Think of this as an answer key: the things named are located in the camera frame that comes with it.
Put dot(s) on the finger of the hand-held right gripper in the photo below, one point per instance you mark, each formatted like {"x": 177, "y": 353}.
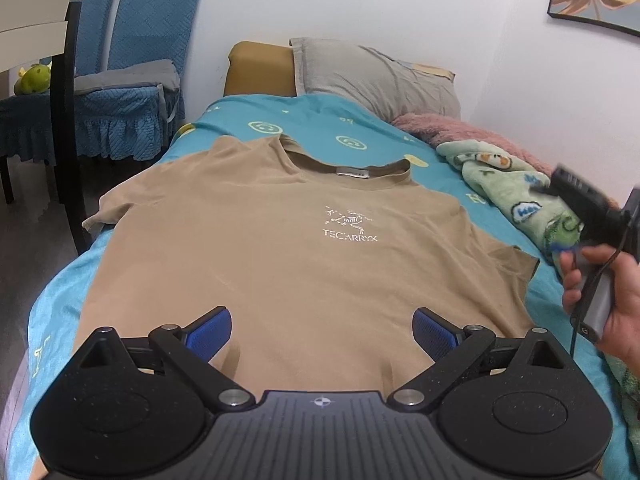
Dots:
{"x": 575, "y": 180}

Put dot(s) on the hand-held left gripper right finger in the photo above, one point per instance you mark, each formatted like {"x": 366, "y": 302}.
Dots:
{"x": 431, "y": 332}

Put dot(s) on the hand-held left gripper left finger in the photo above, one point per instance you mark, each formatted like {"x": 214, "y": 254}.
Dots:
{"x": 216, "y": 332}

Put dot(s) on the tan printed t-shirt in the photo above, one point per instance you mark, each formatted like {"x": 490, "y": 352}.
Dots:
{"x": 300, "y": 285}

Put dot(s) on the person's right hand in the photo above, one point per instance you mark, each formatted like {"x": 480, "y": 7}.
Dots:
{"x": 625, "y": 305}

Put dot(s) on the green cartoon printed blanket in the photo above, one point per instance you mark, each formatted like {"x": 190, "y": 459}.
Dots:
{"x": 500, "y": 180}

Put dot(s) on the pink fuzzy blanket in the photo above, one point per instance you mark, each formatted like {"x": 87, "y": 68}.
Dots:
{"x": 450, "y": 127}

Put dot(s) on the white table with dark legs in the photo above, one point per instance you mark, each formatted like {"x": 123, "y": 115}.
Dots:
{"x": 67, "y": 160}

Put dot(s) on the grey pillow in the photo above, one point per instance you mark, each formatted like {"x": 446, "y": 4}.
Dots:
{"x": 370, "y": 80}

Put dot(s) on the teal printed bed sheet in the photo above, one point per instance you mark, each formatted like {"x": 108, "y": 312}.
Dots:
{"x": 310, "y": 120}

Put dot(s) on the tan headboard cushion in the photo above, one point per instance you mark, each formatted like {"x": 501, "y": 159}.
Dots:
{"x": 255, "y": 72}

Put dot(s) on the grey seat cushion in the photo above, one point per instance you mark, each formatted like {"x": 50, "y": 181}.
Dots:
{"x": 130, "y": 77}

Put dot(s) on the green plush toy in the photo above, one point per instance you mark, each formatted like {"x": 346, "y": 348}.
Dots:
{"x": 32, "y": 80}

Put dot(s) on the blue covered chair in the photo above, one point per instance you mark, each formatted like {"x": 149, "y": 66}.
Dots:
{"x": 97, "y": 20}
{"x": 150, "y": 15}

